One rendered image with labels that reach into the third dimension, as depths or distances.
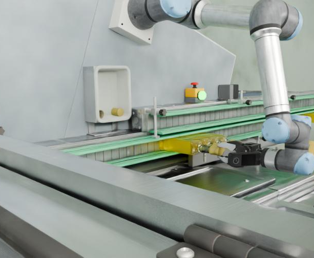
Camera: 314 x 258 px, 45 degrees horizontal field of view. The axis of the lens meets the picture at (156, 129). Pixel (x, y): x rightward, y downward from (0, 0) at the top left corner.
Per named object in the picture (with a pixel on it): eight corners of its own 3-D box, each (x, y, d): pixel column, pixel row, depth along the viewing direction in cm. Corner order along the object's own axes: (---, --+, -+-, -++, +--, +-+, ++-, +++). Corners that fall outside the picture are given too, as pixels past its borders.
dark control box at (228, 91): (217, 99, 212) (230, 99, 206) (217, 84, 211) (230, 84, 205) (226, 98, 218) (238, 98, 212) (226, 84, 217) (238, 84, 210)
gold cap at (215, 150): (208, 155, 147) (217, 156, 144) (208, 146, 146) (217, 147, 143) (214, 153, 149) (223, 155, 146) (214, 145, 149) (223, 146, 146)
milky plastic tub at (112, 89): (85, 122, 154) (97, 123, 147) (82, 66, 150) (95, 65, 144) (119, 117, 165) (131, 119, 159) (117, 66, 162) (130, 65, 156)
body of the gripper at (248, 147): (247, 160, 145) (275, 166, 136) (233, 165, 139) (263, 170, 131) (247, 141, 144) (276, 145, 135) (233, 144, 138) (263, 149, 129)
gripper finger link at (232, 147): (224, 143, 150) (244, 150, 143) (215, 146, 146) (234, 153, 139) (225, 136, 149) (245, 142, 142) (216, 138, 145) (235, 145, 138)
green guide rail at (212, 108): (149, 115, 160) (162, 116, 154) (149, 113, 160) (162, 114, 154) (326, 94, 278) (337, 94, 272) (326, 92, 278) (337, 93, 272)
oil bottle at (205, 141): (168, 147, 170) (205, 153, 155) (168, 134, 169) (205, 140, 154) (176, 145, 174) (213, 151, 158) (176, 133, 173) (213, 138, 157)
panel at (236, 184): (20, 226, 115) (80, 265, 90) (19, 216, 114) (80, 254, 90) (208, 170, 176) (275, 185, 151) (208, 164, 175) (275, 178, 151)
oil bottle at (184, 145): (159, 149, 166) (195, 156, 151) (158, 136, 165) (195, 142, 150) (167, 147, 170) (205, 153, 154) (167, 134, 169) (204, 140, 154)
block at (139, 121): (130, 130, 163) (141, 132, 158) (129, 108, 161) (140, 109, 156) (137, 129, 165) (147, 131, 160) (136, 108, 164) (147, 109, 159)
